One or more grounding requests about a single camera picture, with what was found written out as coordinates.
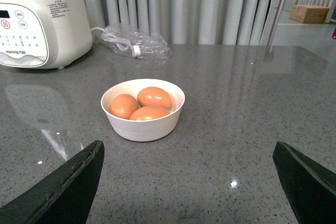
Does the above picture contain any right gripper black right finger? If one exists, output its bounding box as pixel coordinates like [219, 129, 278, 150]
[272, 142, 335, 223]

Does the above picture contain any clear plastic bag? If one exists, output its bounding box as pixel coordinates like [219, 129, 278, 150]
[97, 24, 172, 60]

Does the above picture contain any white power cable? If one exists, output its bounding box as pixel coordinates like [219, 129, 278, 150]
[90, 27, 142, 58]

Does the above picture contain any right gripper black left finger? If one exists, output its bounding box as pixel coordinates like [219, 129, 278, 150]
[1, 141, 104, 223]

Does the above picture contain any metal tripod stand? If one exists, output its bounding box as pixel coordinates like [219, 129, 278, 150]
[267, 0, 285, 51]

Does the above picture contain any white round bowl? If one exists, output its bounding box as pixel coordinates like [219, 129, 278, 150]
[101, 79, 185, 142]

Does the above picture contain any brown egg in bowl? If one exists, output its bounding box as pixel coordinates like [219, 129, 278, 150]
[109, 94, 139, 120]
[130, 105, 170, 121]
[137, 87, 173, 110]

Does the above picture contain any cardboard box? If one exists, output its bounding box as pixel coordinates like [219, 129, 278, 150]
[289, 5, 330, 24]

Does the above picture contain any white soy milk maker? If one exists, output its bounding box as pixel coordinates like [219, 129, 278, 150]
[1, 0, 92, 69]

